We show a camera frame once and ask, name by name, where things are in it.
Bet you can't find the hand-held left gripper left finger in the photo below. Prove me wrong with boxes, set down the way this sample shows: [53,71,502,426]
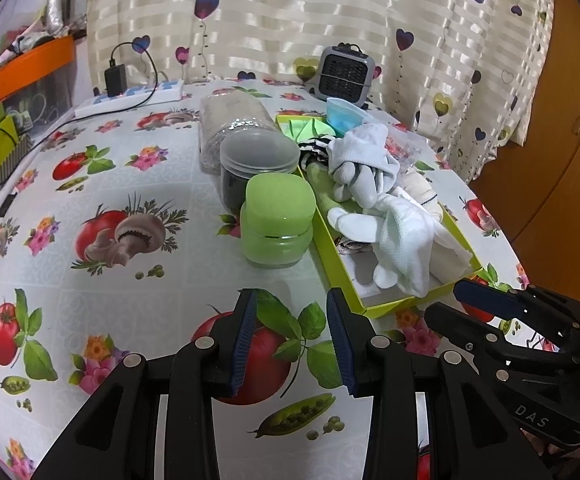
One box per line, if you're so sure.
[32,287,258,480]

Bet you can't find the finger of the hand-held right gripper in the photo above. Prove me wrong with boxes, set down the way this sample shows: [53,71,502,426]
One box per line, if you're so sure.
[424,302,580,377]
[453,279,580,333]

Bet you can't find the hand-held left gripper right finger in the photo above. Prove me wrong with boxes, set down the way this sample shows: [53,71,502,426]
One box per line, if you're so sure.
[325,287,553,480]

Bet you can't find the white knit glove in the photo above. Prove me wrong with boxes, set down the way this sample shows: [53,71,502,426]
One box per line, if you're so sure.
[327,195,473,297]

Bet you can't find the white box with lime rim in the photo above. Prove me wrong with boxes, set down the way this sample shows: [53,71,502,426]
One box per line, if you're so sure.
[276,114,493,318]

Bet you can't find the beige sock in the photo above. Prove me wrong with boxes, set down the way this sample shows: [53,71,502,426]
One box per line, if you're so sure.
[395,170,446,221]

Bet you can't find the light green cloth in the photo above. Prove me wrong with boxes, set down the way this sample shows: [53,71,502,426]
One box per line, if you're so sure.
[304,162,366,213]

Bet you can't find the pink patterned packet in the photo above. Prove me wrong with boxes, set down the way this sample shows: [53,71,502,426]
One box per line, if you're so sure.
[385,127,421,168]

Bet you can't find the white grey-striped sock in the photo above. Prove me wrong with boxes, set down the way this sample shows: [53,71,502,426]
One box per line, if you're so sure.
[327,124,402,208]

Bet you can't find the black white striped sock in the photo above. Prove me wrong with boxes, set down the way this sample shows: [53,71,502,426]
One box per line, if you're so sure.
[297,134,338,171]

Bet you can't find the plastic bag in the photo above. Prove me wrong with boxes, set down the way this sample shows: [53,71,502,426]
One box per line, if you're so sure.
[326,97,375,137]

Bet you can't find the lime green lidded jar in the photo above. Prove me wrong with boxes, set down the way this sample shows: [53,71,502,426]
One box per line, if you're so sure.
[240,175,317,268]

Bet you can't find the wooden cabinet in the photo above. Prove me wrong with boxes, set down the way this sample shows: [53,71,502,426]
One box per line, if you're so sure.
[470,0,580,306]

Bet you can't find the clear plastic jar dark contents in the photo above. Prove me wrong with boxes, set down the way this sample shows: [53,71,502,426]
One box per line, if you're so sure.
[219,129,298,211]

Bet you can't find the clear jar with beige contents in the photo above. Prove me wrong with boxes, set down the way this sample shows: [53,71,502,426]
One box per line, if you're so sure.
[199,92,282,175]

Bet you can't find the white power strip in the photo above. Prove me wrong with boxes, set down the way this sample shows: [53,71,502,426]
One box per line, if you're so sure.
[74,79,185,117]

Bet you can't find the small grey heater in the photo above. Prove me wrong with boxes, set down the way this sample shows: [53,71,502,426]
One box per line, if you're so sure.
[314,42,377,106]

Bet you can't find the zigzag patterned box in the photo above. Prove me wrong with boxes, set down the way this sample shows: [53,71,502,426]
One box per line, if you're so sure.
[0,135,33,211]

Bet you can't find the black charger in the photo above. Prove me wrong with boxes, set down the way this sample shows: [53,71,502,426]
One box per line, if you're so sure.
[104,62,127,97]

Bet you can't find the heart print curtain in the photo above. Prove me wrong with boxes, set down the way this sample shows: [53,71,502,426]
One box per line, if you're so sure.
[86,0,556,181]

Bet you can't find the orange lidded storage bin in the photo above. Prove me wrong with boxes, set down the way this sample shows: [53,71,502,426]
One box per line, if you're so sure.
[0,37,76,126]

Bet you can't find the pile of assorted packets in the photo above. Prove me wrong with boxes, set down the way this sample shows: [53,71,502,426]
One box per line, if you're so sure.
[0,15,78,56]

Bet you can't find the silver foil roll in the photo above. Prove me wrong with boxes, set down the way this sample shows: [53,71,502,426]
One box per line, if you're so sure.
[45,0,66,36]

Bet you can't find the white cable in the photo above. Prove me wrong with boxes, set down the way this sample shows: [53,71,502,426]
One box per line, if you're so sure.
[142,57,173,87]

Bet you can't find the black cable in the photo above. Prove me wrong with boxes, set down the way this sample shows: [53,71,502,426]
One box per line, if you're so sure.
[0,40,158,186]

